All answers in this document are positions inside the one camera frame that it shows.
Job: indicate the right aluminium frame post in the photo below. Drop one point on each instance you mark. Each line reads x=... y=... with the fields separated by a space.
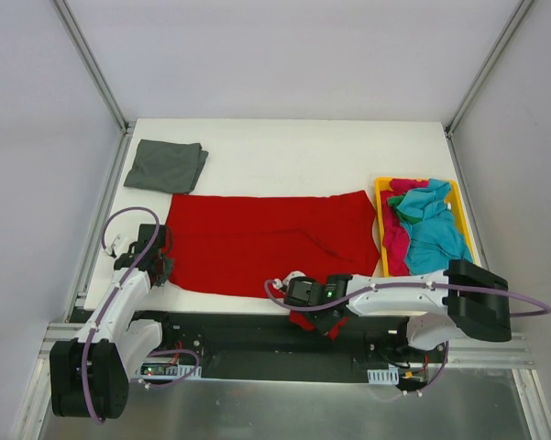
x=500 y=45

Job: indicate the left white cable duct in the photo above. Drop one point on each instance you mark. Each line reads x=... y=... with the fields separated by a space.
x=166 y=372

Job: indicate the magenta t-shirt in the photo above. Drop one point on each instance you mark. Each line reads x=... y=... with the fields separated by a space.
x=394 y=240

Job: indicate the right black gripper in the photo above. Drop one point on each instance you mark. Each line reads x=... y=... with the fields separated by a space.
x=321 y=322

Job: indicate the green t-shirt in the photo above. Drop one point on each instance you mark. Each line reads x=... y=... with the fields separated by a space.
x=402 y=209

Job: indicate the left aluminium frame post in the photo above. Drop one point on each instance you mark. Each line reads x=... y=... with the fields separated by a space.
x=90 y=63

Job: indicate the yellow plastic bin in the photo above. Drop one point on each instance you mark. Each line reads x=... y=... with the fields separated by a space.
x=454 y=198

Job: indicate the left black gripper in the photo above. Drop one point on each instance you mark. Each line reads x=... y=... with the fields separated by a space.
x=163 y=268

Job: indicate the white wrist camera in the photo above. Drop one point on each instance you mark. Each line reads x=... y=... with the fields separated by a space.
x=283 y=285
x=112 y=249

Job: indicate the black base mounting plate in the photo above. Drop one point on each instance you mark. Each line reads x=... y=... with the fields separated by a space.
x=271 y=347

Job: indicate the aluminium frame post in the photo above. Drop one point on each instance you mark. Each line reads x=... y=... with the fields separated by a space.
x=90 y=63
x=500 y=45

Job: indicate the aluminium front rail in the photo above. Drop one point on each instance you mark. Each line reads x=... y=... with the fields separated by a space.
x=463 y=352

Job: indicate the white cable duct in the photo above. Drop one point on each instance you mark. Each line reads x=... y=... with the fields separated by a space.
x=389 y=376
x=166 y=372

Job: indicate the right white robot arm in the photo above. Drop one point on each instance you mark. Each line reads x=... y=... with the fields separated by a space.
x=438 y=306

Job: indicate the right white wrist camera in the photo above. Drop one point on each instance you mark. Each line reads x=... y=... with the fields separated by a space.
x=283 y=285

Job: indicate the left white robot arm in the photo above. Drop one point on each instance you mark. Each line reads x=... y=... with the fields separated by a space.
x=90 y=373

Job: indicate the right white cable duct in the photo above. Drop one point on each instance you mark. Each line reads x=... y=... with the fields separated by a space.
x=389 y=376

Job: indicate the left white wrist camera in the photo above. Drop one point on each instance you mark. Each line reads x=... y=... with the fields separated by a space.
x=112 y=249

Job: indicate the folded grey t-shirt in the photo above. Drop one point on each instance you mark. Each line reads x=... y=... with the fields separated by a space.
x=166 y=167

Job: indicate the teal t-shirt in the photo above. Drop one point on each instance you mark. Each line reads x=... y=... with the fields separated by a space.
x=434 y=240

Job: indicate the red t-shirt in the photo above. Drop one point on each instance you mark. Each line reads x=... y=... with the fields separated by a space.
x=231 y=245

